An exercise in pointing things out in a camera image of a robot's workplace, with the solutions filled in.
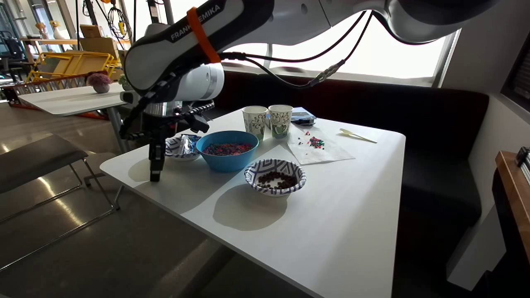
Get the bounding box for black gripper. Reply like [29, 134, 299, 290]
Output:
[120, 101, 216, 182]

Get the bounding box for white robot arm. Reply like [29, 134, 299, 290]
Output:
[125, 0, 499, 180]

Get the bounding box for patterned paper bowl far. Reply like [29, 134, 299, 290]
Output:
[166, 134, 199, 160]

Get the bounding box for blue plastic bowl with candies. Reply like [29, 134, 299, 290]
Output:
[196, 131, 261, 172]

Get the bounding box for patterned paper bowl with chocolate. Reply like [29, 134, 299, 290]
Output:
[244, 159, 307, 195]

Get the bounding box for paper cup near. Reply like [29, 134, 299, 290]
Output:
[242, 106, 269, 139]

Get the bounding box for paper cup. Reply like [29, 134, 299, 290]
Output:
[242, 106, 269, 139]
[269, 104, 292, 139]

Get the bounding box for paper cup far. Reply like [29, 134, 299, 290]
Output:
[269, 104, 292, 139]

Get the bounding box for grey chair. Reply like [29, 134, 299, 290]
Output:
[0, 136, 120, 270]

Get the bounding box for yellow cart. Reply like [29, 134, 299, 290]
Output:
[29, 51, 120, 81]

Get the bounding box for white paper napkin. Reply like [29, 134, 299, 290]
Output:
[287, 127, 353, 165]

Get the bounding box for colourful sprinkles pile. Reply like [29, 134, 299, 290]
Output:
[310, 136, 325, 149]

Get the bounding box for white square table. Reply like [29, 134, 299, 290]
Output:
[102, 119, 406, 298]

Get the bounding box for white plastic spoon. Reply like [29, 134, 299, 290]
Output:
[340, 129, 378, 144]

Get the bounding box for dark bench seat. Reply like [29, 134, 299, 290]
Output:
[216, 73, 489, 298]

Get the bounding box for wooden shelf edge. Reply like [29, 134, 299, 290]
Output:
[496, 150, 530, 263]

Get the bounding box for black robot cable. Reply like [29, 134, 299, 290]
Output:
[221, 8, 378, 89]

